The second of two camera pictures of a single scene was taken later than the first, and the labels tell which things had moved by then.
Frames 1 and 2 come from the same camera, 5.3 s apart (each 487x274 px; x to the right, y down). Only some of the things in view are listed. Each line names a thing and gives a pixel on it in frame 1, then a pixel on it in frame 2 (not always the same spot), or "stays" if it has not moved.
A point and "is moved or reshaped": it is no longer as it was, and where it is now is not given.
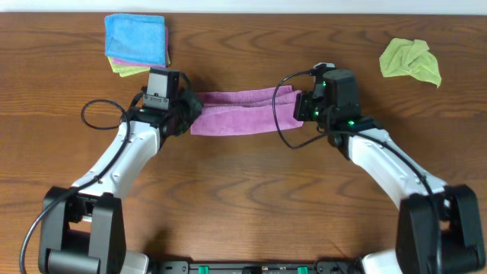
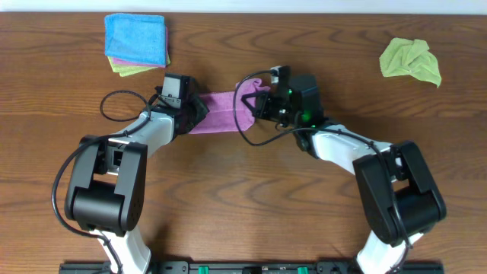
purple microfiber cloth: [246, 109] is moved or reshaped
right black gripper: [302, 99] to [265, 98]
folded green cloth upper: [130, 68] stays
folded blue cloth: [135, 38] stays
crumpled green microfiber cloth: [411, 58] stays
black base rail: [319, 267] stays
